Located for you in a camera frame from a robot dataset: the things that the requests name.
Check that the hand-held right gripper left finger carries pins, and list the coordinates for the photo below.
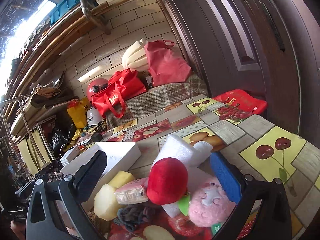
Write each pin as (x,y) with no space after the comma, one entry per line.
(95,166)

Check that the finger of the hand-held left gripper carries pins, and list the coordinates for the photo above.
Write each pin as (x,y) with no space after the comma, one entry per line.
(46,166)

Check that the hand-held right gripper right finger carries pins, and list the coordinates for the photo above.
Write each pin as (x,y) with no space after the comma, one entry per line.
(223,175)

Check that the white cardboard box tray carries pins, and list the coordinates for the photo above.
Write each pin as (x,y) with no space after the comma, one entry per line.
(120,155)

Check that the small white foam block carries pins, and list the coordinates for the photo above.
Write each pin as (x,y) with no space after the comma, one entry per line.
(203,150)

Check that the pink plush ball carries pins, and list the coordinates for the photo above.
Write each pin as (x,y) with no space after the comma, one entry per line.
(212,210)

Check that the pink tissue packet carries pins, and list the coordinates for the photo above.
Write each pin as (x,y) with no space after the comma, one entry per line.
(130,192)

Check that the long white foam sheet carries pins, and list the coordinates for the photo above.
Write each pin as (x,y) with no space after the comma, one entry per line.
(175,150)

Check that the red plush apple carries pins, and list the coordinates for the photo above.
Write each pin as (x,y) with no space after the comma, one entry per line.
(166,180)

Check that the dark blue hair scrunchie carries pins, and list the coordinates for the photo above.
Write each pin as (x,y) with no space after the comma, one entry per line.
(132,217)

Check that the yellow curtain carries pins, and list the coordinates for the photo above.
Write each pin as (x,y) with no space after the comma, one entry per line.
(27,152)

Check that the white power bank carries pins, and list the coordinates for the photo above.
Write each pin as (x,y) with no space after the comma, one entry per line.
(70,153)

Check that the round white charger pad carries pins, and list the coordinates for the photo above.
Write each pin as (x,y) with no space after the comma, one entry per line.
(85,141)

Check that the black charger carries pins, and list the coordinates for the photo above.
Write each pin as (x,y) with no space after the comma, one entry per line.
(97,137)

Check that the black plastic bag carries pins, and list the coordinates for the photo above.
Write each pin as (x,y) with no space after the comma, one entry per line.
(58,137)

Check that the white helmet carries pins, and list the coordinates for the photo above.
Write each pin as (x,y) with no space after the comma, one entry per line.
(92,116)

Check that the yellow paper bag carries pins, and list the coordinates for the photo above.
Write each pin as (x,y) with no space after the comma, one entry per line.
(77,116)

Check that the white shelf board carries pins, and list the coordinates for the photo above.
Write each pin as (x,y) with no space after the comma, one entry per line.
(50,111)

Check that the red plastic bag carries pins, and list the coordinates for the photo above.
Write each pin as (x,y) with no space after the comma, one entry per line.
(240,105)

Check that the steel tube rack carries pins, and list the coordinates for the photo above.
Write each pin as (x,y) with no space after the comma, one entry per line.
(15,99)

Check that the pink helmet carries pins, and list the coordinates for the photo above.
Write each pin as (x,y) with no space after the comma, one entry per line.
(96,86)

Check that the red tote bag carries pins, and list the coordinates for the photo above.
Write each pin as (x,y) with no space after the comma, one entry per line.
(120,90)

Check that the plaid blanket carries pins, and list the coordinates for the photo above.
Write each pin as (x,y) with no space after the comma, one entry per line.
(155,97)

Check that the white foam roll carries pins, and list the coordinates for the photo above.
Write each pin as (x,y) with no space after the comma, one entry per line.
(135,55)

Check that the pinkish red nonwoven bag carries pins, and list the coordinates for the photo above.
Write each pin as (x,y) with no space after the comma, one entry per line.
(167,65)

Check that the bundle of bamboo poles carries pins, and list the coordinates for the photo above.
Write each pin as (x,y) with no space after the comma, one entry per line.
(70,28)

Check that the brown wooden door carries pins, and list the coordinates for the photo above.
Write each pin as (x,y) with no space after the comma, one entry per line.
(225,30)

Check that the blue plastic crate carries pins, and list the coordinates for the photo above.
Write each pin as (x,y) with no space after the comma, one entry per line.
(65,5)

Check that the wall shelf bracket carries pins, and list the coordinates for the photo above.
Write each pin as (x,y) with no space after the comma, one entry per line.
(86,7)

